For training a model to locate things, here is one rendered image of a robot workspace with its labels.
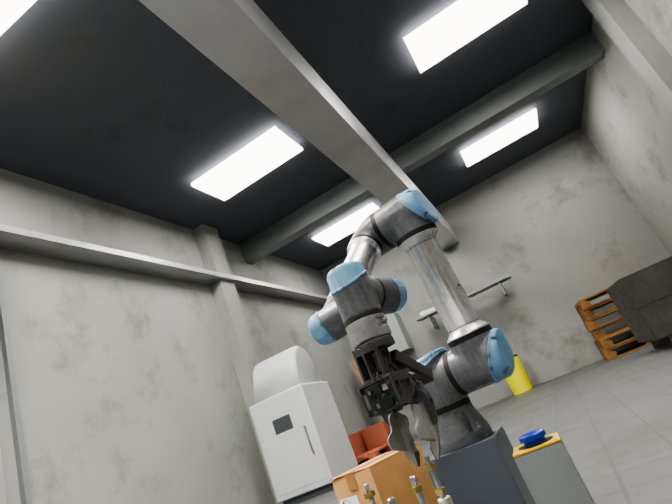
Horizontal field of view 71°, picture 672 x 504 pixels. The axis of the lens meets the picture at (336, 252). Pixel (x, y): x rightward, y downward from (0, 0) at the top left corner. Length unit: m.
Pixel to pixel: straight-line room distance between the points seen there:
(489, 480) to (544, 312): 7.59
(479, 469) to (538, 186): 8.14
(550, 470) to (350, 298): 0.39
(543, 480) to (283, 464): 4.73
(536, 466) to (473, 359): 0.47
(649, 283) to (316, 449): 3.78
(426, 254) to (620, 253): 7.76
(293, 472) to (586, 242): 6.02
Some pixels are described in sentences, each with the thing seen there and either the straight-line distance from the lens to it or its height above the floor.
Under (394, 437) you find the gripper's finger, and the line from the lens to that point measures 0.86.
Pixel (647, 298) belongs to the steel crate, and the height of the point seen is 0.52.
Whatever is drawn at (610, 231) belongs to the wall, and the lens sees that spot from 8.97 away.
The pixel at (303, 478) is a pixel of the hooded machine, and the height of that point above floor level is 0.20.
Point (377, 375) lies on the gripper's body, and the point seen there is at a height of 0.49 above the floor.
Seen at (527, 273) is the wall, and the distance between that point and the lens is 8.82.
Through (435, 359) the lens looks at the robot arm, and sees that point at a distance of 1.26.
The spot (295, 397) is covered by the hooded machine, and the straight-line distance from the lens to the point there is 5.25.
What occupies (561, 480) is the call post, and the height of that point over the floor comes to 0.27.
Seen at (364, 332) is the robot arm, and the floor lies 0.57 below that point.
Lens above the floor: 0.43
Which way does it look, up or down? 20 degrees up
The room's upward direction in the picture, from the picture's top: 23 degrees counter-clockwise
